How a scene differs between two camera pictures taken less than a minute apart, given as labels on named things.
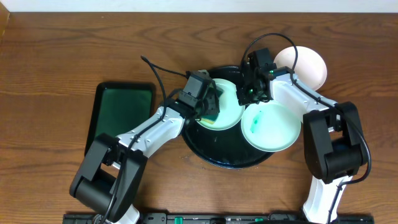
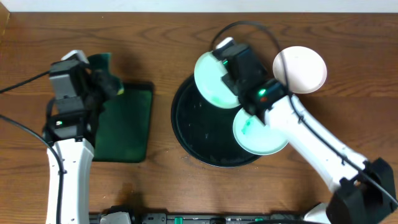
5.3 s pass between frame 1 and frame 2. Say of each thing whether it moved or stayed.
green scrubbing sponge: moved
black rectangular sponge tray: stayed
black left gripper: moved
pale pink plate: stayed
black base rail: stayed
